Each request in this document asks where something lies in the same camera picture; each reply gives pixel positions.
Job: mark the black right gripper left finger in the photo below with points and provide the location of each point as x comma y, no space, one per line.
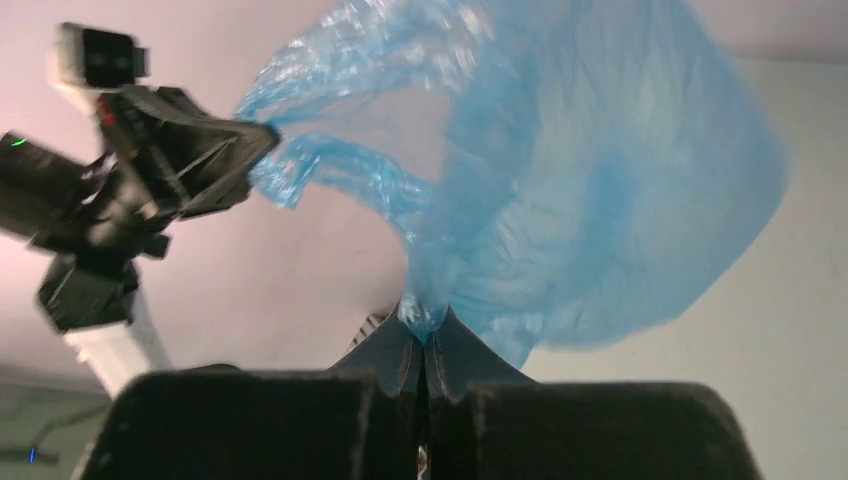
354,420

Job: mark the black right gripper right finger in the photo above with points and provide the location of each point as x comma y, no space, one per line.
487,420

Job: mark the blue plastic trash bag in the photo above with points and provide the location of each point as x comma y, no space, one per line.
563,173

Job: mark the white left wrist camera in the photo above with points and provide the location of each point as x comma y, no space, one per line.
85,61

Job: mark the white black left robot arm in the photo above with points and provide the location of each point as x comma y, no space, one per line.
90,299

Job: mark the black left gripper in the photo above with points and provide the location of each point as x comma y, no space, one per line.
122,203

